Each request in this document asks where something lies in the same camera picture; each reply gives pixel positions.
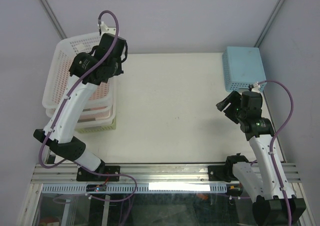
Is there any right aluminium frame post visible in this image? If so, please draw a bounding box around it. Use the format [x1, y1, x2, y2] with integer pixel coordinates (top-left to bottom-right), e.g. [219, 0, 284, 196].
[254, 0, 287, 48]

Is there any pink basket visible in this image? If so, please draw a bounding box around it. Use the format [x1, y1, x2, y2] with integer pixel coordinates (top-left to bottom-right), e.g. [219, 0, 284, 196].
[52, 60, 114, 117]

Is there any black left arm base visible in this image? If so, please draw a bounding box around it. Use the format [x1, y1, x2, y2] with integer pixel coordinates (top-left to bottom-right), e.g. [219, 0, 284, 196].
[76, 162, 121, 183]

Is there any yellow-green perforated basket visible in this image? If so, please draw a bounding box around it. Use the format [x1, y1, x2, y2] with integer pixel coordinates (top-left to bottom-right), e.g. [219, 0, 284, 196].
[75, 118, 116, 134]

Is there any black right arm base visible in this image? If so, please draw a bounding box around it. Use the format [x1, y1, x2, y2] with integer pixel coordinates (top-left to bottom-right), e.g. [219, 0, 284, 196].
[207, 153, 249, 183]

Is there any left aluminium frame post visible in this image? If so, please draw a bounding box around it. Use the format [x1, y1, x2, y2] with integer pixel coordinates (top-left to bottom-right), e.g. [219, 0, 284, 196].
[38, 0, 67, 40]

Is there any white perforated basket top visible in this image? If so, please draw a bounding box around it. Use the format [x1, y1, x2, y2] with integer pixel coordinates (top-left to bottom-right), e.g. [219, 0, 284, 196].
[42, 32, 115, 109]

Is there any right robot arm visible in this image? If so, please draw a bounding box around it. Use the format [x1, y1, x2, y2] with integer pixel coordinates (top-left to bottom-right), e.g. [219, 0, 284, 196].
[214, 90, 307, 226]

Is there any aluminium mounting rail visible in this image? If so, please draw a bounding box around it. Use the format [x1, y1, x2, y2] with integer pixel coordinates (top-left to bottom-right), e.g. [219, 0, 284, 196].
[31, 162, 301, 186]

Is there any light blue perforated basket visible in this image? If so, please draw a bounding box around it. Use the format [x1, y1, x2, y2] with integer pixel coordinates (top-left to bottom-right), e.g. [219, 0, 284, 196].
[222, 46, 266, 92]

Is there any grey slotted cable duct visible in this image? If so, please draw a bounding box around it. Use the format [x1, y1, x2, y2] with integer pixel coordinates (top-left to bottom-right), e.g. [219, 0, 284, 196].
[42, 182, 227, 195]

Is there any aluminium frame post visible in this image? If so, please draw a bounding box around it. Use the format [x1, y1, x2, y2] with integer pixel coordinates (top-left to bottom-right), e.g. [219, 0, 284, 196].
[254, 0, 287, 48]
[38, 0, 67, 40]

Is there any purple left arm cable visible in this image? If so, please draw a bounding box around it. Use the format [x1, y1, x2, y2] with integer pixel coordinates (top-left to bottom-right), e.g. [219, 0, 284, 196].
[37, 10, 138, 226]

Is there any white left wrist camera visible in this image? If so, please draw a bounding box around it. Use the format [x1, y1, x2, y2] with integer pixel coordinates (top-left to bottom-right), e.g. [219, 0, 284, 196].
[97, 20, 116, 36]

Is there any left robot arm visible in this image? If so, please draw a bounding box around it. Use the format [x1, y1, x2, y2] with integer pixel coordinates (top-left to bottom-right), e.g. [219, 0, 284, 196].
[33, 33, 128, 181]

